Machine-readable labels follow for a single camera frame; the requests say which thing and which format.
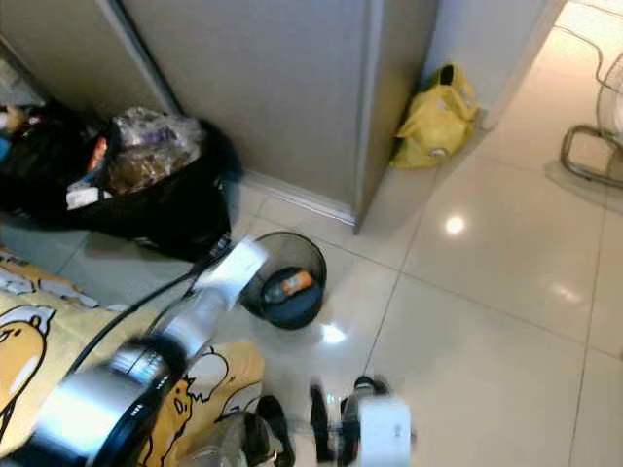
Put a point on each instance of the chrome tube chair leg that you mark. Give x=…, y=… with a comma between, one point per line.
x=572, y=161

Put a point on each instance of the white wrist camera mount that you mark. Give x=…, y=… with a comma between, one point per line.
x=236, y=269
x=386, y=430

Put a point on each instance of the yellow carrier bag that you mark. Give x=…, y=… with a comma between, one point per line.
x=433, y=126

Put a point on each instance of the white paper scrap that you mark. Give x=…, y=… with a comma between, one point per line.
x=81, y=196

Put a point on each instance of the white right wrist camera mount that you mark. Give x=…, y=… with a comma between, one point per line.
x=386, y=430

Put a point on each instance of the clear plastic rubbish wrap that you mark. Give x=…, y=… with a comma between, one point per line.
x=151, y=146

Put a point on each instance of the black mesh waste bin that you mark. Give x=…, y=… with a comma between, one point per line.
x=302, y=306

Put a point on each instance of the large black rubbish bag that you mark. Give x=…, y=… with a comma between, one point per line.
x=175, y=219

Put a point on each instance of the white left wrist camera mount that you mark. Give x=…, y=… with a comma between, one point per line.
x=236, y=269

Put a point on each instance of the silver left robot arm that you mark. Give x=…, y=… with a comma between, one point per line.
x=97, y=413

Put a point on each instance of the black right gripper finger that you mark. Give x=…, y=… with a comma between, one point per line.
x=355, y=409
x=320, y=423

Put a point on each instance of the grey wardrobe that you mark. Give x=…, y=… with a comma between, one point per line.
x=273, y=78

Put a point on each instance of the orange bottle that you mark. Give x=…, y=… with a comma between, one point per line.
x=292, y=284

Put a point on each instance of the yellow cartoon egg blanket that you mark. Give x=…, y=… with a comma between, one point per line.
x=49, y=389

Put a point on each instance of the orange snack packet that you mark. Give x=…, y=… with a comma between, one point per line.
x=96, y=154

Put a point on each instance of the blue cloth item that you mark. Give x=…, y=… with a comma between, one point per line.
x=5, y=148

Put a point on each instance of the black plastic bag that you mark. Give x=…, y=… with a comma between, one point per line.
x=44, y=170

